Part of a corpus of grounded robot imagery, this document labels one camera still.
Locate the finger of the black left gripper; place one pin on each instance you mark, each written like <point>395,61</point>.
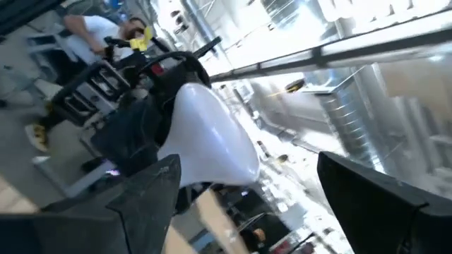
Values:
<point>187,70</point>
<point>134,137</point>

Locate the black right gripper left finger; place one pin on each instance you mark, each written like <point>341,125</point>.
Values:
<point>141,218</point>

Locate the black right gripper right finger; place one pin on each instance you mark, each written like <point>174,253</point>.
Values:
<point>381,218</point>

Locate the white flood lightbulb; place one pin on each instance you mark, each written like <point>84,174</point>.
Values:
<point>212,141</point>

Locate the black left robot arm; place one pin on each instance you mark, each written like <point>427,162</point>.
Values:
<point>53,118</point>

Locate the person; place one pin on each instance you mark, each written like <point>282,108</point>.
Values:
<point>95,31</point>

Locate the light wood desk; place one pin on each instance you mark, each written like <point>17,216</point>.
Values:
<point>217,222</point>

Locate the overhead light bar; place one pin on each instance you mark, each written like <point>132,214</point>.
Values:
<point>353,49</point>

